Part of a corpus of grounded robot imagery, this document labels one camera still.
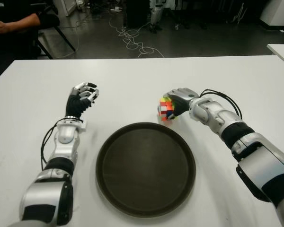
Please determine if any white side table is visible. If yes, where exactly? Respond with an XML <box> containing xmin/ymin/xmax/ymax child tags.
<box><xmin>266</xmin><ymin>44</ymin><xmax>284</xmax><ymax>69</ymax></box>

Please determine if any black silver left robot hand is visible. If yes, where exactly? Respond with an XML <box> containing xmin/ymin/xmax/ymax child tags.
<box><xmin>65</xmin><ymin>81</ymin><xmax>100</xmax><ymax>119</ymax></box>

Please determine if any black chair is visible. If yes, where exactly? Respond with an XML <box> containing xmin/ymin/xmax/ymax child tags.
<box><xmin>33</xmin><ymin>4</ymin><xmax>76</xmax><ymax>60</ymax></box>

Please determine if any white machine housing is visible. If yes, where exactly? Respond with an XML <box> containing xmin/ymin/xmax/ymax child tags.
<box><xmin>260</xmin><ymin>0</ymin><xmax>284</xmax><ymax>31</ymax></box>

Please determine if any thin white floor cable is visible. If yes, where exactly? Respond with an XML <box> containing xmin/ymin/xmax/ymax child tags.
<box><xmin>58</xmin><ymin>14</ymin><xmax>112</xmax><ymax>59</ymax></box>

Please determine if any round dark brown plate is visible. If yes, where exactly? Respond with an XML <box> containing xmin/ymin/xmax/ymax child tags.
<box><xmin>96</xmin><ymin>122</ymin><xmax>196</xmax><ymax>218</ymax></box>

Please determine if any black cabinet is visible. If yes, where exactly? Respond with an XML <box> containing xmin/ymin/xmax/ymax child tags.
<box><xmin>124</xmin><ymin>0</ymin><xmax>152</xmax><ymax>28</ymax></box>

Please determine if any folded metal stand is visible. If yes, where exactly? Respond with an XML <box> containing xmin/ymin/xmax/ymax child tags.
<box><xmin>231</xmin><ymin>0</ymin><xmax>248</xmax><ymax>24</ymax></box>

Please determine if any tangled white floor cable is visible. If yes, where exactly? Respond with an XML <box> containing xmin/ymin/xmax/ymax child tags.
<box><xmin>108</xmin><ymin>16</ymin><xmax>165</xmax><ymax>59</ymax></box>

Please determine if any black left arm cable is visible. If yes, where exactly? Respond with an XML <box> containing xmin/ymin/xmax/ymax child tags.
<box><xmin>39</xmin><ymin>118</ymin><xmax>82</xmax><ymax>170</ymax></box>

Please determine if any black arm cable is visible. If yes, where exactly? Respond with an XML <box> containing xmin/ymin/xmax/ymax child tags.
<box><xmin>198</xmin><ymin>89</ymin><xmax>243</xmax><ymax>121</ymax></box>
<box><xmin>39</xmin><ymin>118</ymin><xmax>82</xmax><ymax>170</ymax></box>

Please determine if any person's bare forearm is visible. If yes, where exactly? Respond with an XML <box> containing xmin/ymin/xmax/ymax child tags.
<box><xmin>0</xmin><ymin>13</ymin><xmax>41</xmax><ymax>35</ymax></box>

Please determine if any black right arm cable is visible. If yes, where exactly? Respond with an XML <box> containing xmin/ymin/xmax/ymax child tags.
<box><xmin>198</xmin><ymin>89</ymin><xmax>243</xmax><ymax>121</ymax></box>

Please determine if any seated person black shirt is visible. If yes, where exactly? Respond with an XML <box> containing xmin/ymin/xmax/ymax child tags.
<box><xmin>0</xmin><ymin>0</ymin><xmax>42</xmax><ymax>79</ymax></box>

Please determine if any white cabinet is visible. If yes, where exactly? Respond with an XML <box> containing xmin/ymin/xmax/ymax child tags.
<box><xmin>52</xmin><ymin>0</ymin><xmax>78</xmax><ymax>17</ymax></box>

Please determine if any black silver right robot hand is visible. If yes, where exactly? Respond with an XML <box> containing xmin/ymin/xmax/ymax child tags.
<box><xmin>162</xmin><ymin>87</ymin><xmax>201</xmax><ymax>121</ymax></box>

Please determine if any multicoloured Rubik's cube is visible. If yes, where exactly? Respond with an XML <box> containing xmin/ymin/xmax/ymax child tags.
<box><xmin>157</xmin><ymin>96</ymin><xmax>178</xmax><ymax>122</ymax></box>

